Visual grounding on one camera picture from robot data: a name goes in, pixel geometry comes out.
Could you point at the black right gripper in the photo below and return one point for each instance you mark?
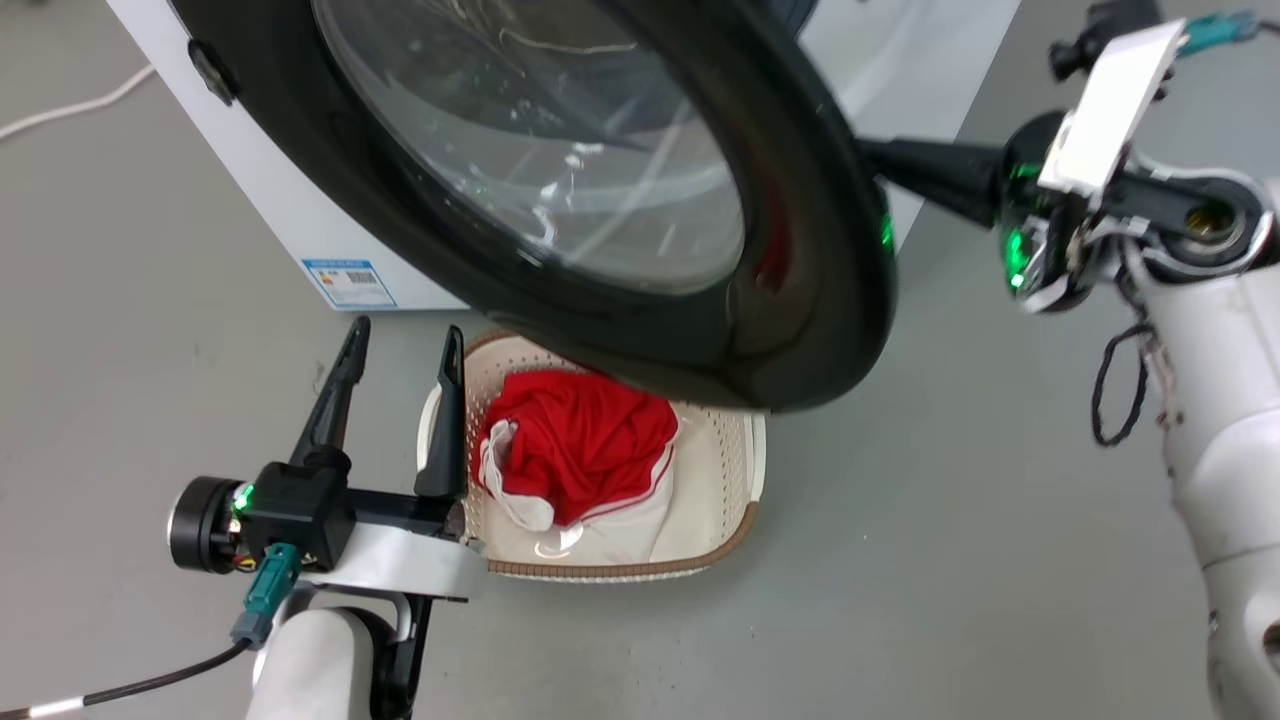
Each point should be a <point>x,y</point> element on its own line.
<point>1035,220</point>

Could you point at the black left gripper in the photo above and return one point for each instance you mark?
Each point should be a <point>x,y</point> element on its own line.
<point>295,510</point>

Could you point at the black round glass washer door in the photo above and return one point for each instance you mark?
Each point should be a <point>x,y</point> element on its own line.
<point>820,310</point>

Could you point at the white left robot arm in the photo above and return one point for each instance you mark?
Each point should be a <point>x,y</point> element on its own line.
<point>310,660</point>

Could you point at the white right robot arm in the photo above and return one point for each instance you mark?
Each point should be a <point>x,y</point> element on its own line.
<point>1225,400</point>

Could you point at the white washing machine body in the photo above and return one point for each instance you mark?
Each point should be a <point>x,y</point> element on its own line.
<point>250,170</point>

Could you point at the black door latch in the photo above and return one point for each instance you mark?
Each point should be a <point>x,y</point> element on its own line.
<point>213,72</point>

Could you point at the blue white energy label sticker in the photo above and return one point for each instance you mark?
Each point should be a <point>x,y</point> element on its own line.
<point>350,284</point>

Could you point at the red garment with white trim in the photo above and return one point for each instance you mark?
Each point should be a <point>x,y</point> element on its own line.
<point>590,440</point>

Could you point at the white perforated laundry basket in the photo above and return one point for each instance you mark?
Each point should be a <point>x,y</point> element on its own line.
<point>722,470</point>

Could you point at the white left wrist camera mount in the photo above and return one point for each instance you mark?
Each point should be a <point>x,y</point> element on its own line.
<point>410,565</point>

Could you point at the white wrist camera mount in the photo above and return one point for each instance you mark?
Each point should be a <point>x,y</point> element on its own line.
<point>1110,100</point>
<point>410,565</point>

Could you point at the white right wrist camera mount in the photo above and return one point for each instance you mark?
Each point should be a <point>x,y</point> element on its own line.
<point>1110,100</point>

